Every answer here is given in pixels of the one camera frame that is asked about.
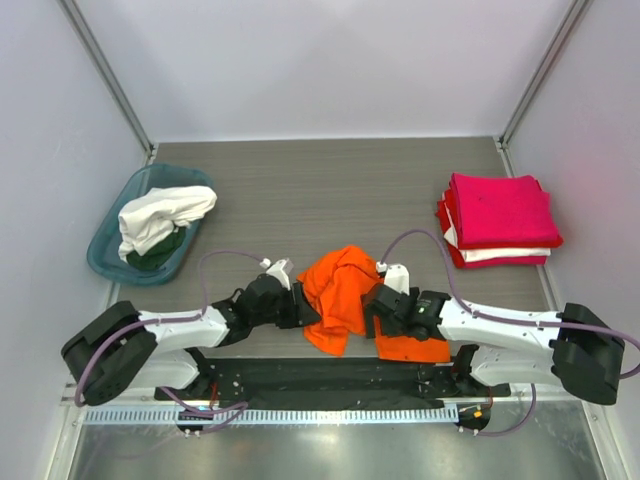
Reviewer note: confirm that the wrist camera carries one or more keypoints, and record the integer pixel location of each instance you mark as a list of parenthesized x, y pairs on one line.
[(279, 270), (395, 276)]

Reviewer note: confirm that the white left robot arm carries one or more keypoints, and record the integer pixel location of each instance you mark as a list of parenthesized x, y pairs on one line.
[(125, 348)]

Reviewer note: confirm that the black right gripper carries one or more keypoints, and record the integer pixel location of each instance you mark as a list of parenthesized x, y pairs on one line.
[(377, 307)]

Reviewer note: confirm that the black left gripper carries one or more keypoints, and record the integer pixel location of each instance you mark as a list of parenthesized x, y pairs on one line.
[(300, 313)]

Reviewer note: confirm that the aluminium corner post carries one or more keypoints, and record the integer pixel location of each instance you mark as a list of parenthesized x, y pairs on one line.
[(570, 21), (97, 56)]

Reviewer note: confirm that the white slotted cable duct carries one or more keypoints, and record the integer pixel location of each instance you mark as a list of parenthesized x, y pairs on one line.
[(175, 415)]

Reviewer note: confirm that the dark green t shirt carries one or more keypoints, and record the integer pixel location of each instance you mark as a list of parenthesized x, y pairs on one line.
[(159, 254)]

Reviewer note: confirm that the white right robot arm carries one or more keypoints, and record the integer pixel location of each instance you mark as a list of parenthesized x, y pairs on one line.
[(572, 349)]

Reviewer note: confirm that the orange shirt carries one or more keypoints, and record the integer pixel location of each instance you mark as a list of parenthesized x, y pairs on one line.
[(334, 286)]

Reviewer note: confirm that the teal plastic basket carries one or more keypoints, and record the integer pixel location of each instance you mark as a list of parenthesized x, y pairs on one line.
[(102, 254)]

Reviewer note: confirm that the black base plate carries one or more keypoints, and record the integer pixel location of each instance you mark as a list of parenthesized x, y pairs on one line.
[(315, 384)]

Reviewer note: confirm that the aluminium frame rail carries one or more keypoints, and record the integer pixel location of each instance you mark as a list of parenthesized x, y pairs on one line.
[(192, 376)]

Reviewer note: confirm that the white t shirt in basket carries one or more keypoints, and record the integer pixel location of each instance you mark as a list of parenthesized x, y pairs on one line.
[(147, 220)]

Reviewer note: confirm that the folded magenta t shirt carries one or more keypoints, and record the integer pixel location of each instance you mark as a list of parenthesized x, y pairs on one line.
[(501, 212)]

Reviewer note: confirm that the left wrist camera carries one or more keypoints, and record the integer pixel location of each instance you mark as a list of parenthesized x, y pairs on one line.
[(279, 270)]

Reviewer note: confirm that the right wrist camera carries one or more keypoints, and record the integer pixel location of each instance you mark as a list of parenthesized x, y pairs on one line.
[(395, 276)]

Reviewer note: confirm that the right aluminium corner post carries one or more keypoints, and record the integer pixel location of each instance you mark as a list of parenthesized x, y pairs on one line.
[(570, 21)]

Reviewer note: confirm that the left aluminium corner post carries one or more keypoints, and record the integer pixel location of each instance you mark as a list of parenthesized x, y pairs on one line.
[(97, 56)]

